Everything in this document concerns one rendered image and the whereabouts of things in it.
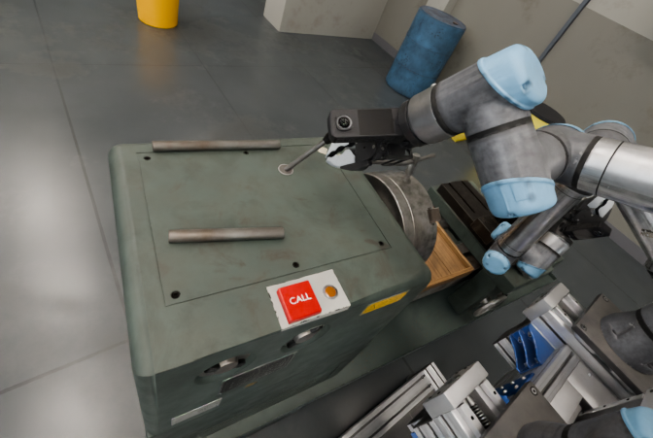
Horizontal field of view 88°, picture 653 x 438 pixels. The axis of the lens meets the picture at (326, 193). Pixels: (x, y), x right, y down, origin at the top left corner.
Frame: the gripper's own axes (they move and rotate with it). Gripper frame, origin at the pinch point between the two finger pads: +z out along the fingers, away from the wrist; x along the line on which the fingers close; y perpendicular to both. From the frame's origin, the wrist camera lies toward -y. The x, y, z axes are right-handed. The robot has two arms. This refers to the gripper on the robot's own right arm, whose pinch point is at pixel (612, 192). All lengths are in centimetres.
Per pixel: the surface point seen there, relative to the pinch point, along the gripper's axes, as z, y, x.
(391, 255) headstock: -51, -41, -49
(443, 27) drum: 119, 307, -78
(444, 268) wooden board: -53, 14, -15
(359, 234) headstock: -52, -39, -57
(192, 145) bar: -60, -40, -97
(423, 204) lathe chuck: -39, -17, -46
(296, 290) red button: -63, -57, -62
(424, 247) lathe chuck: -48, -19, -38
